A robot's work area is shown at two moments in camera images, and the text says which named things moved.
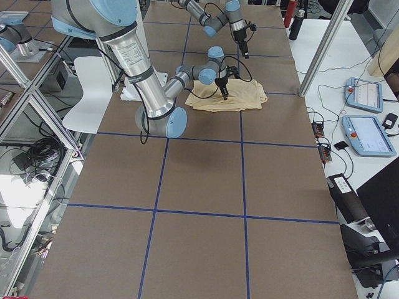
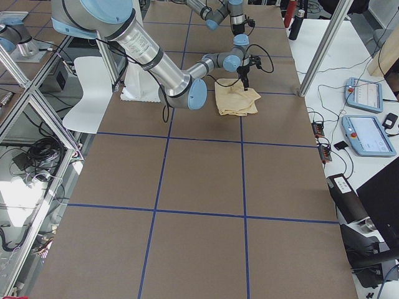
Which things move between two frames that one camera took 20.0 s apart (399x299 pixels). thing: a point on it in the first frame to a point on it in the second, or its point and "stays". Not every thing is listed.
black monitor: x=380 y=196 stays
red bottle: x=290 y=12 stays
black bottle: x=296 y=25 stays
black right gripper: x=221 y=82 to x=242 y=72
